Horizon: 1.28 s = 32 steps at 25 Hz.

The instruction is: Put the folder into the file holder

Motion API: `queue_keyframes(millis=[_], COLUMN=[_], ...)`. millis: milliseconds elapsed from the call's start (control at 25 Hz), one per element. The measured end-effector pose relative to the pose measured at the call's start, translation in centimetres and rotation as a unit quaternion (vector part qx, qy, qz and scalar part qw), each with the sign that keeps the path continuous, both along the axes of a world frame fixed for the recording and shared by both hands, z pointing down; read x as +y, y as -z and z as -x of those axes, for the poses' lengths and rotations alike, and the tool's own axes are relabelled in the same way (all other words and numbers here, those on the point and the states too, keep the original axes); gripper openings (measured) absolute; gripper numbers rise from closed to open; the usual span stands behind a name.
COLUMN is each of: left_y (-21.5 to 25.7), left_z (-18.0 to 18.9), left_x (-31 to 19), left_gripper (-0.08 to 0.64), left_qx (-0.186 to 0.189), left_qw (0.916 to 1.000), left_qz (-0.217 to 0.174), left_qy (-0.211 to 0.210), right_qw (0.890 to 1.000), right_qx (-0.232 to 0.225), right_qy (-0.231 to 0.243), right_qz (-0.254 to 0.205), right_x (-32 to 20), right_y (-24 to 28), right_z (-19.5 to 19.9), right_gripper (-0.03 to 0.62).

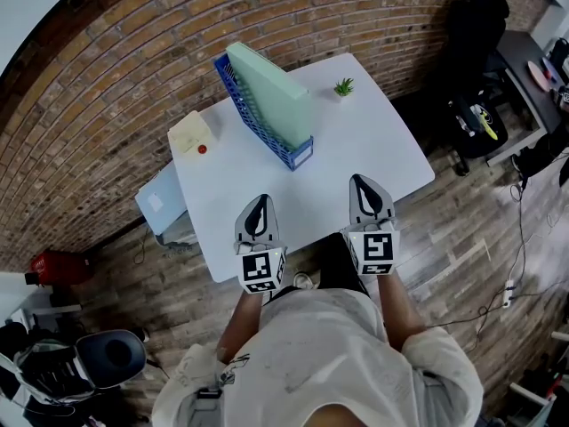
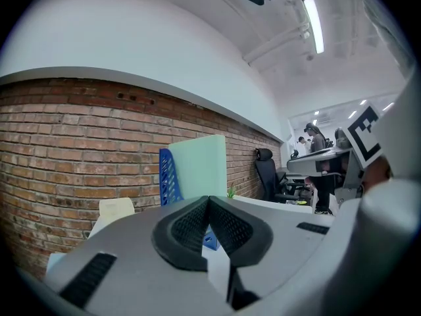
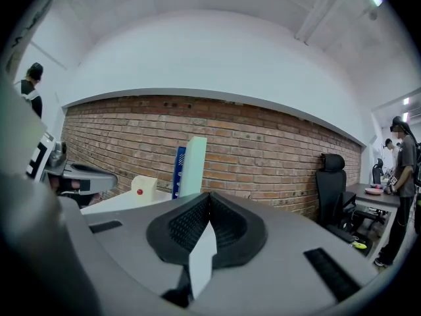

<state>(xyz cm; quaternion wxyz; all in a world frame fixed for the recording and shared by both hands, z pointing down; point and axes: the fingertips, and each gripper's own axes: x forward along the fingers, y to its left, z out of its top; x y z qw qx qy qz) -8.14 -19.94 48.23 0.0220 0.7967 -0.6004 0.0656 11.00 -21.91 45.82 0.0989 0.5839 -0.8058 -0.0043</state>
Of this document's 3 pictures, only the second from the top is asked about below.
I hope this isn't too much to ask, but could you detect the long ceiling light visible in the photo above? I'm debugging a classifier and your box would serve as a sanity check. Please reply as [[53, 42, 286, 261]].
[[301, 0, 326, 55]]

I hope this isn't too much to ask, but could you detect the white table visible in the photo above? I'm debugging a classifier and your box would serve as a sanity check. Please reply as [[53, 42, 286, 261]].
[[45, 194, 333, 304]]

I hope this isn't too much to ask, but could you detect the white ceiling pipe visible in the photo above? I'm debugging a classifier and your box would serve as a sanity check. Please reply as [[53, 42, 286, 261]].
[[242, 23, 310, 66]]

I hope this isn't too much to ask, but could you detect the cream desk organizer box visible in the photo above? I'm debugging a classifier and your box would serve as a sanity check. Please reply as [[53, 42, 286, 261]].
[[98, 197, 136, 223]]

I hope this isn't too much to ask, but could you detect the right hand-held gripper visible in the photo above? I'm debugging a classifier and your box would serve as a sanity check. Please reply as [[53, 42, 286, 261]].
[[334, 105, 385, 207]]

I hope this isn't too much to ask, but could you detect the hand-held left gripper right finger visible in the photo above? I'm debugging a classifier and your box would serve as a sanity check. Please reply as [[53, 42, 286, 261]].
[[207, 195, 339, 311]]

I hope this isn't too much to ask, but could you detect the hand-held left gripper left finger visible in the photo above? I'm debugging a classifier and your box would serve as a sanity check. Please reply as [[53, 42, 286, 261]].
[[44, 195, 231, 316]]

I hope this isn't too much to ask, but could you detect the person's right hand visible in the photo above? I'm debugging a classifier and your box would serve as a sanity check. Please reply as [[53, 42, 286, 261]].
[[363, 155, 393, 190]]

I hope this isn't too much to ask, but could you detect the black office chair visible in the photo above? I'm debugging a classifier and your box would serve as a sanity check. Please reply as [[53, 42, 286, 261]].
[[255, 148, 310, 203]]

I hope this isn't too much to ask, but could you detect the blue mesh file holder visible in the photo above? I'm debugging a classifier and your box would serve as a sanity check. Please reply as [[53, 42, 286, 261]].
[[159, 147, 220, 252]]

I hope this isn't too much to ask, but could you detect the dark grey desk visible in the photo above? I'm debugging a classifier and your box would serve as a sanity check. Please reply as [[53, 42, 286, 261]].
[[287, 147, 345, 177]]

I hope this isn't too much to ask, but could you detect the mint green folder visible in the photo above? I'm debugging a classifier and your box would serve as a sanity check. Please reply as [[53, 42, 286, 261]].
[[168, 134, 228, 203]]

